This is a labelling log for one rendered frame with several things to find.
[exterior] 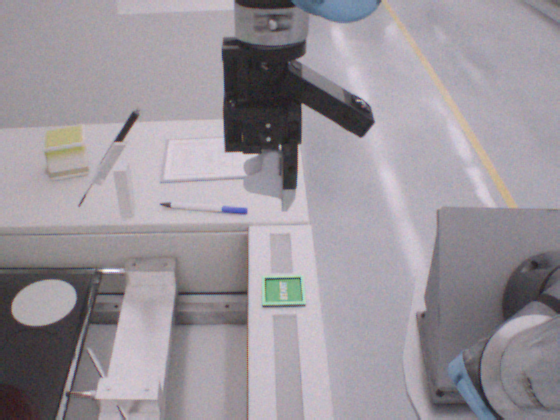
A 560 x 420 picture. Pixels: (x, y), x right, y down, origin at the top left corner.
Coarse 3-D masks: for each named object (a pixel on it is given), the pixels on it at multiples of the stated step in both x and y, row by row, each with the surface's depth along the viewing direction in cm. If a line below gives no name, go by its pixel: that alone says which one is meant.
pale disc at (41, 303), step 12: (24, 288) 90; (36, 288) 90; (48, 288) 90; (60, 288) 91; (72, 288) 91; (24, 300) 88; (36, 300) 88; (48, 300) 88; (60, 300) 88; (72, 300) 88; (12, 312) 86; (24, 312) 86; (36, 312) 86; (48, 312) 86; (60, 312) 86; (36, 324) 84
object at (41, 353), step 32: (0, 288) 90; (0, 320) 85; (64, 320) 85; (0, 352) 80; (32, 352) 80; (64, 352) 80; (0, 384) 75; (32, 384) 75; (0, 416) 71; (32, 416) 71
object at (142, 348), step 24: (144, 288) 94; (168, 288) 94; (120, 312) 89; (144, 312) 90; (168, 312) 90; (120, 336) 85; (144, 336) 86; (168, 336) 86; (120, 360) 82; (144, 360) 82; (168, 360) 84
